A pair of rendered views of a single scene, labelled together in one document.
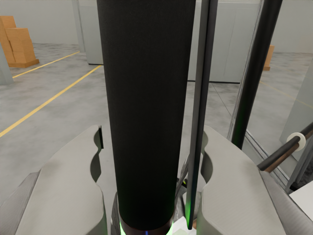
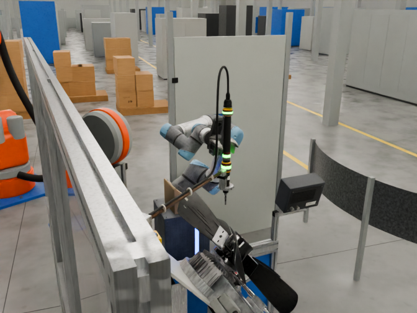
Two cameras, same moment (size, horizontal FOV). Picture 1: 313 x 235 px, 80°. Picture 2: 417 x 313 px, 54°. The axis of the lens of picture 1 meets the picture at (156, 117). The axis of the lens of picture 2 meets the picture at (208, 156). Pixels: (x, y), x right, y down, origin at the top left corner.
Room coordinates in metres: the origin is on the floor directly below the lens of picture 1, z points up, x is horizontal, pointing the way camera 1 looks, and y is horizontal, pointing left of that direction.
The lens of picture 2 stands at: (1.64, -0.70, 2.21)
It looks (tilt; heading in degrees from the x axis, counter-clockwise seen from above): 20 degrees down; 158
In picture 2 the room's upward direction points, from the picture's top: straight up
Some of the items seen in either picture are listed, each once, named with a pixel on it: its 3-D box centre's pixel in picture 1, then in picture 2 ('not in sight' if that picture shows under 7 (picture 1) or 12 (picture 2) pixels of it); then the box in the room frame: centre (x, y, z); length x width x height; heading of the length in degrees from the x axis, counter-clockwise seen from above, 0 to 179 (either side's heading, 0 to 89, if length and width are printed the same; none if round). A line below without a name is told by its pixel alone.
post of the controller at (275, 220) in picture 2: not in sight; (275, 225); (-0.31, 0.52, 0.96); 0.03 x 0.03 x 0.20; 3
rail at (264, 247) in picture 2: not in sight; (211, 260); (-0.29, 0.09, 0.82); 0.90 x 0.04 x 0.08; 93
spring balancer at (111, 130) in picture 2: not in sight; (105, 136); (0.52, -0.56, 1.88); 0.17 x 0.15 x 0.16; 3
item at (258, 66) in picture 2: not in sight; (230, 135); (-1.77, 0.87, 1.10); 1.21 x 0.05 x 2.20; 93
